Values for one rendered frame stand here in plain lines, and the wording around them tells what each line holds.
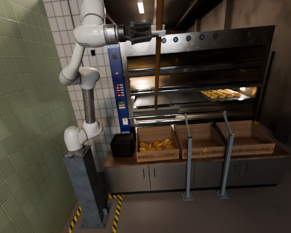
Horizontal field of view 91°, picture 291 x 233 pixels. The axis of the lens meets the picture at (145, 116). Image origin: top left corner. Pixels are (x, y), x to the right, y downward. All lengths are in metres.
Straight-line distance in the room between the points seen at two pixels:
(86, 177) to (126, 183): 0.67
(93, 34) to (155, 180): 1.85
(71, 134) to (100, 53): 1.13
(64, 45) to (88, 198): 1.89
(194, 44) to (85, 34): 1.57
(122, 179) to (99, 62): 1.61
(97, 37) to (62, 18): 1.54
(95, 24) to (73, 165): 1.30
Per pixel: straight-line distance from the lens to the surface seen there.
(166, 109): 1.67
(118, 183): 2.22
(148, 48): 2.04
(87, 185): 1.81
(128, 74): 2.06
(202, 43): 2.17
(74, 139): 1.54
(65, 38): 2.30
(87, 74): 1.31
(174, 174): 2.11
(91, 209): 2.09
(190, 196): 2.37
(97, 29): 0.81
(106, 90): 2.16
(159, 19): 0.77
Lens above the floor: 1.83
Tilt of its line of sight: 21 degrees down
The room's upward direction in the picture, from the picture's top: 5 degrees counter-clockwise
